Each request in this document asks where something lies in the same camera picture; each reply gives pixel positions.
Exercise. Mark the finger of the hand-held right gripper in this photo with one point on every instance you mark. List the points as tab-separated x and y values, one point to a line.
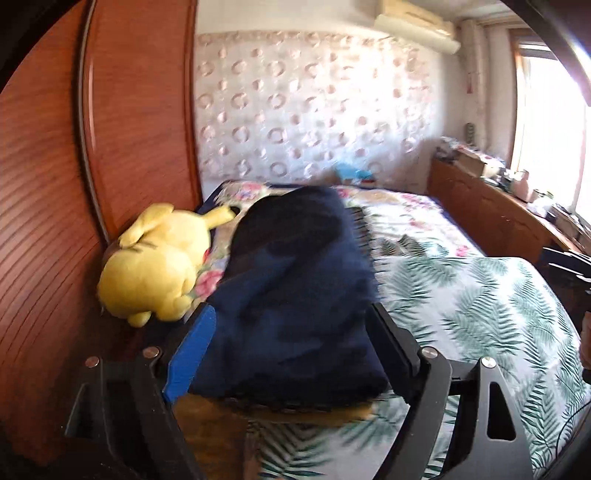
565	263

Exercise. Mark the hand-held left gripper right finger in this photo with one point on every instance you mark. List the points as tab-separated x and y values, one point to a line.
392	346

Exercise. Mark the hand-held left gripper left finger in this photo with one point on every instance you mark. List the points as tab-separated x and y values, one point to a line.
194	355

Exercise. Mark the navy blue printed t-shirt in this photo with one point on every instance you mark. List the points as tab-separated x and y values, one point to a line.
295	300

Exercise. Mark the person's right hand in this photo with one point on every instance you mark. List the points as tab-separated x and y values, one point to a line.
586	341

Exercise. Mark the leaf-print bed sheet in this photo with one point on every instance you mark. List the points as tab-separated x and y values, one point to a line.
461	314

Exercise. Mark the yellow plush toy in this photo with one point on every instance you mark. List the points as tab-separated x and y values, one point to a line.
147	267

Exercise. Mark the wooden side cabinet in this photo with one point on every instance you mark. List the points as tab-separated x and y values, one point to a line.
480	207

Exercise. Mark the wooden-framed window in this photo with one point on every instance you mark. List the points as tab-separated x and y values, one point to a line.
545	129

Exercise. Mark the cardboard box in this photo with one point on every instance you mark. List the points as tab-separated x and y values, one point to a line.
473	161

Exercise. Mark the floral quilt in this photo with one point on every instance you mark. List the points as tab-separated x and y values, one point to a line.
406	207

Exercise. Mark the small grey desk fan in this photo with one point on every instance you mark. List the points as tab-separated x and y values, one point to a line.
469	133

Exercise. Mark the blue plastic bag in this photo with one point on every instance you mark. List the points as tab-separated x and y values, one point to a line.
353	171

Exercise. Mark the white window curtain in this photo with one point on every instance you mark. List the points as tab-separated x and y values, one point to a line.
473	83

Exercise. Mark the wooden slatted wardrobe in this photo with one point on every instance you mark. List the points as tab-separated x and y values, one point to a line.
138	115

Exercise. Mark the circle-patterned sheer curtain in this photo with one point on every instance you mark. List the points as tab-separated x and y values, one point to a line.
300	101

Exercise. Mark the beige air conditioner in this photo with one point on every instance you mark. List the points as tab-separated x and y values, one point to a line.
415	30

